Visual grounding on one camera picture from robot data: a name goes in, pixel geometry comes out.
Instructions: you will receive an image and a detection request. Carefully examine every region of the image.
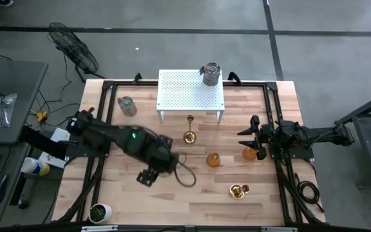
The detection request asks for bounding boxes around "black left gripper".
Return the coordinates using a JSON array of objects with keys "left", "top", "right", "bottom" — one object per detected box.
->
[{"left": 136, "top": 137, "right": 180, "bottom": 188}]

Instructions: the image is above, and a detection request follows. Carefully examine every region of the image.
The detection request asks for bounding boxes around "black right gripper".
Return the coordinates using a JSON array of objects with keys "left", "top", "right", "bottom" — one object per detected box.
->
[{"left": 236, "top": 115, "right": 282, "bottom": 160}]

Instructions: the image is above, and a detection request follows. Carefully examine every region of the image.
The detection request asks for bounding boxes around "amber ribbed glass candle holder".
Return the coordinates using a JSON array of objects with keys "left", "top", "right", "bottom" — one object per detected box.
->
[
  {"left": 242, "top": 146, "right": 259, "bottom": 161},
  {"left": 205, "top": 152, "right": 221, "bottom": 168}
]

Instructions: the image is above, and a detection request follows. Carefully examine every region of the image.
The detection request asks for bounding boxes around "short gold candlestick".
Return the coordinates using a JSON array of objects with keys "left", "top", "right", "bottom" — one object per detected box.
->
[{"left": 229, "top": 183, "right": 251, "bottom": 200}]

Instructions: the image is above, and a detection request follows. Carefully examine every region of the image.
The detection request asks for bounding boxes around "tall gold candlestick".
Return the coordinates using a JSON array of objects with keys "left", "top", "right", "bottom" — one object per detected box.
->
[{"left": 183, "top": 114, "right": 197, "bottom": 144}]

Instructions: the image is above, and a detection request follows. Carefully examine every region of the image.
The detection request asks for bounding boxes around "white pot with succulent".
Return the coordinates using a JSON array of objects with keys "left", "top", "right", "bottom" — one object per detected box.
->
[{"left": 88, "top": 202, "right": 113, "bottom": 225}]

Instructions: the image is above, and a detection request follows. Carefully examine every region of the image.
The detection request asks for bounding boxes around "white perforated shelf riser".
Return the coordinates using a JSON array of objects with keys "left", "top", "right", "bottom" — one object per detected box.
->
[{"left": 156, "top": 69, "right": 226, "bottom": 124}]

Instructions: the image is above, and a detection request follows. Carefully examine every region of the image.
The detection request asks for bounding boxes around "white paper booklet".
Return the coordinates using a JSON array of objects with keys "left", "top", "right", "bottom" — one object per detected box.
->
[{"left": 39, "top": 151, "right": 67, "bottom": 169}]

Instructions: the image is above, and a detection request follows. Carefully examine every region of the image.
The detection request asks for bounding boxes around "white paper sheet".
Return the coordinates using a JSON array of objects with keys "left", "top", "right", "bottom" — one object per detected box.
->
[{"left": 49, "top": 127, "right": 72, "bottom": 143}]

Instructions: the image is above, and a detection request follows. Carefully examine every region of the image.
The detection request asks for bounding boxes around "black support bar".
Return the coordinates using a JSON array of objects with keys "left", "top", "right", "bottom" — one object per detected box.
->
[{"left": 19, "top": 124, "right": 70, "bottom": 160}]

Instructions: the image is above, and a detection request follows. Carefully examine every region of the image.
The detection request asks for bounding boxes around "white wipes canister yellow lid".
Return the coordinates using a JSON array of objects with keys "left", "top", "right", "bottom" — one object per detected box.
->
[{"left": 20, "top": 157, "right": 51, "bottom": 177}]

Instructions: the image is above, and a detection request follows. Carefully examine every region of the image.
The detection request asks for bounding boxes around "yellow power plug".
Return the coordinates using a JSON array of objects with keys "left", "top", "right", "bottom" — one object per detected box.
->
[{"left": 30, "top": 110, "right": 50, "bottom": 123}]

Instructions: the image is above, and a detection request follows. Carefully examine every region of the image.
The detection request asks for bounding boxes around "dark grey metal stand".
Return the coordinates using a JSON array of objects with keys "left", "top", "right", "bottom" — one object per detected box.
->
[{"left": 334, "top": 88, "right": 371, "bottom": 188}]

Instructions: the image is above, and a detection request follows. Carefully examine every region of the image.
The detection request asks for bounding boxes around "black floor fan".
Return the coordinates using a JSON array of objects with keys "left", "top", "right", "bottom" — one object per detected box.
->
[{"left": 46, "top": 21, "right": 106, "bottom": 83}]

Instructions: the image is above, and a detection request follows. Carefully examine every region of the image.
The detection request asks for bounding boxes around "clear plastic bag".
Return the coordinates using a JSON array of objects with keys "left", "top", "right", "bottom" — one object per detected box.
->
[{"left": 0, "top": 93, "right": 18, "bottom": 129}]

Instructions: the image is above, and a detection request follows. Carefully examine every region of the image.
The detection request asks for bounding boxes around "grey side table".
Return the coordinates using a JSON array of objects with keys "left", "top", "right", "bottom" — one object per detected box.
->
[{"left": 0, "top": 60, "right": 50, "bottom": 145}]

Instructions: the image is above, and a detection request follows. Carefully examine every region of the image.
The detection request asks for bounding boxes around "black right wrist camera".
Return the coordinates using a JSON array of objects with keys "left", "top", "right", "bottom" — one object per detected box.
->
[{"left": 262, "top": 124, "right": 276, "bottom": 142}]

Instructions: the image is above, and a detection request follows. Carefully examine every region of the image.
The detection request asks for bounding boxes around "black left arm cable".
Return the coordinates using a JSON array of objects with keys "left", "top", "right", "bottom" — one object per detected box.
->
[{"left": 171, "top": 153, "right": 197, "bottom": 188}]

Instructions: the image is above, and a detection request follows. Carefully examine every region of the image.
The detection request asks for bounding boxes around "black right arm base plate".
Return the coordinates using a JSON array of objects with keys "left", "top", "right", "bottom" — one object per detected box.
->
[{"left": 267, "top": 133, "right": 315, "bottom": 160}]

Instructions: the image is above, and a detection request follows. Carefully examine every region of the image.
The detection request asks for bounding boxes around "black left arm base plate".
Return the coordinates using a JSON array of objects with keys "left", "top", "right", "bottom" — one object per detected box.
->
[{"left": 65, "top": 131, "right": 112, "bottom": 159}]

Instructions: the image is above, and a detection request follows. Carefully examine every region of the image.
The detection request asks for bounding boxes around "silver metal bracket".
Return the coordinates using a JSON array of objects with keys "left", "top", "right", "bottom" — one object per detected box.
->
[
  {"left": 81, "top": 225, "right": 119, "bottom": 232},
  {"left": 262, "top": 226, "right": 298, "bottom": 232}
]

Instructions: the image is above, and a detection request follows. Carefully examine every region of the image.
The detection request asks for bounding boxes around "coiled black cable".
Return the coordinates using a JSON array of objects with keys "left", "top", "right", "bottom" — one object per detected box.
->
[{"left": 294, "top": 173, "right": 325, "bottom": 213}]

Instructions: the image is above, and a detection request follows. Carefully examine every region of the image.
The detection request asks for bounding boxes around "black aluminium table frame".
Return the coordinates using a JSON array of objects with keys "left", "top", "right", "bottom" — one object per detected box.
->
[{"left": 56, "top": 79, "right": 327, "bottom": 226}]

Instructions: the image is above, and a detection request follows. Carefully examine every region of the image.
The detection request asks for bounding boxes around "black floor cable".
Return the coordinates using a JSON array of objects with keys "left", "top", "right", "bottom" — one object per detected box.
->
[{"left": 35, "top": 53, "right": 83, "bottom": 128}]

